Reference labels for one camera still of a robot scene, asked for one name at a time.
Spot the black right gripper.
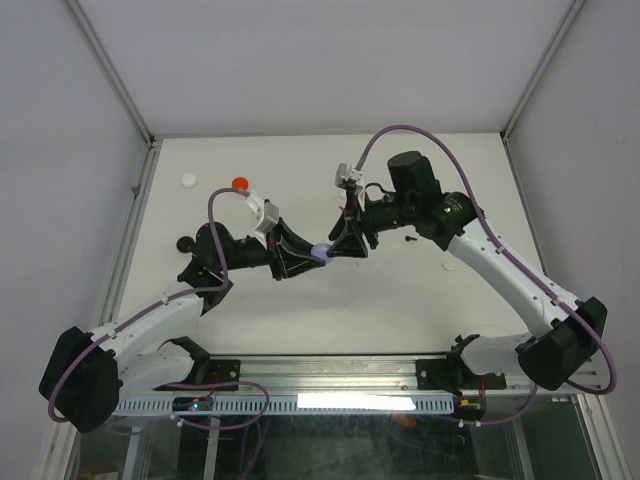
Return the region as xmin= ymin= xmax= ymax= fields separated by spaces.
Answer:
xmin=327 ymin=189 xmax=416 ymax=259

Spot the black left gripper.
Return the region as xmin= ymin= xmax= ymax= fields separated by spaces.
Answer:
xmin=218 ymin=218 xmax=326 ymax=281

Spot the purple round earbud charging case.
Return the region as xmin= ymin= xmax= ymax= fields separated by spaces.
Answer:
xmin=311 ymin=243 xmax=332 ymax=264

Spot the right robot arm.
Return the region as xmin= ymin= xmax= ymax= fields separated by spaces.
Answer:
xmin=328 ymin=151 xmax=607 ymax=391

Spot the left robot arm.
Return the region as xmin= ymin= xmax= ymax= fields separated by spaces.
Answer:
xmin=38 ymin=217 xmax=329 ymax=433

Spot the orange round charging case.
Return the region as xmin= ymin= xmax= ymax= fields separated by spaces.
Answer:
xmin=232 ymin=177 xmax=250 ymax=190

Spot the black round charging case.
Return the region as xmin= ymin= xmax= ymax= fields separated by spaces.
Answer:
xmin=176 ymin=236 xmax=195 ymax=253

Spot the white round charging case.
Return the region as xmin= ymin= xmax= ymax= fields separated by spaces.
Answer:
xmin=180 ymin=173 xmax=197 ymax=189

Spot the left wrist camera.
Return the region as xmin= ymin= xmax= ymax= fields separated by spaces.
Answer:
xmin=245 ymin=190 xmax=280 ymax=247

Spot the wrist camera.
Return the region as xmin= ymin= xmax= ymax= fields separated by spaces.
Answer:
xmin=334 ymin=163 xmax=365 ymax=190
xmin=245 ymin=190 xmax=280 ymax=247

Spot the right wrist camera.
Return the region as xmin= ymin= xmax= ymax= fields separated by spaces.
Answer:
xmin=334 ymin=163 xmax=365 ymax=190

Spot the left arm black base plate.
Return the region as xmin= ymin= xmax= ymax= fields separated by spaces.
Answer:
xmin=196 ymin=358 xmax=241 ymax=391

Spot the aluminium mounting rail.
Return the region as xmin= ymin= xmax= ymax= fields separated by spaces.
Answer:
xmin=69 ymin=353 xmax=599 ymax=396

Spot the white slotted cable duct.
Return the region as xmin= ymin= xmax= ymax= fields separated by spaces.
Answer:
xmin=114 ymin=393 xmax=454 ymax=417

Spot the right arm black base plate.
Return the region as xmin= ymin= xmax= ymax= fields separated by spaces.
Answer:
xmin=415 ymin=358 xmax=507 ymax=396

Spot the aluminium frame post left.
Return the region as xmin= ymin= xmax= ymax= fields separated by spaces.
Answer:
xmin=61 ymin=0 xmax=154 ymax=147

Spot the aluminium frame post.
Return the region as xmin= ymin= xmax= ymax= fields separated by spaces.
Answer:
xmin=500 ymin=0 xmax=588 ymax=144
xmin=61 ymin=0 xmax=154 ymax=147

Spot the aluminium frame post right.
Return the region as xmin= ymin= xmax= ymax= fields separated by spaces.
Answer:
xmin=500 ymin=0 xmax=588 ymax=144

